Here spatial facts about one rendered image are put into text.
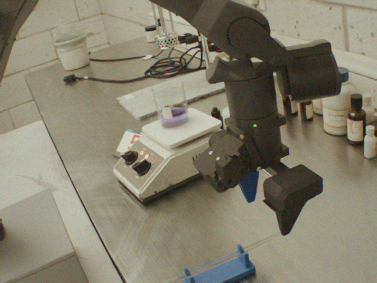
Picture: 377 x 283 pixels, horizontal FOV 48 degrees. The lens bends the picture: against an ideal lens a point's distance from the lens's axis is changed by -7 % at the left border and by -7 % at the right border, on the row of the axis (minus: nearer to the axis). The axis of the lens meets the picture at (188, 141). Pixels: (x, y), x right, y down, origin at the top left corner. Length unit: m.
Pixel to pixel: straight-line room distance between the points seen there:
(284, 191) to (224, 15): 0.19
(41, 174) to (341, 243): 0.67
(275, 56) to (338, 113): 0.47
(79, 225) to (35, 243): 0.24
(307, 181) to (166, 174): 0.37
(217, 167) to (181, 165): 0.33
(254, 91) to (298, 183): 0.11
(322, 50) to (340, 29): 0.59
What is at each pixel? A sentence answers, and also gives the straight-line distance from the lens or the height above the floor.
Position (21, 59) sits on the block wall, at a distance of 3.23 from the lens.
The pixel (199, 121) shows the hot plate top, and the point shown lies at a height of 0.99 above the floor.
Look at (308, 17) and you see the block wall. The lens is 1.19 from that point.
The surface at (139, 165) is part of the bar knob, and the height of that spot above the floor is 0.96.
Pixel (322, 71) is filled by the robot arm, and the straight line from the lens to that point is 0.51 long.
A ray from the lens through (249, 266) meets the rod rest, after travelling 0.63.
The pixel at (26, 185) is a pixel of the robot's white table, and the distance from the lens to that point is 1.03.
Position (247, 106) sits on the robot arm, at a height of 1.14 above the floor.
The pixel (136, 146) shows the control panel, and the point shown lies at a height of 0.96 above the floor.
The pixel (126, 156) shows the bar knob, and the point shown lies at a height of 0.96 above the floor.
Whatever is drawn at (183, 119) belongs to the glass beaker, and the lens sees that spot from 0.85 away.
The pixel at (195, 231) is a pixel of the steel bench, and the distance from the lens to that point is 0.72.
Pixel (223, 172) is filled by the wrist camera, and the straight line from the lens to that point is 0.49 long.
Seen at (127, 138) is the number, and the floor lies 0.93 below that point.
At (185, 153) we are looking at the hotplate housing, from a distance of 0.82.
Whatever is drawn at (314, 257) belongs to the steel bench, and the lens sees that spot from 0.65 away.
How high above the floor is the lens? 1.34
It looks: 26 degrees down
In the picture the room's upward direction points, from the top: 12 degrees counter-clockwise
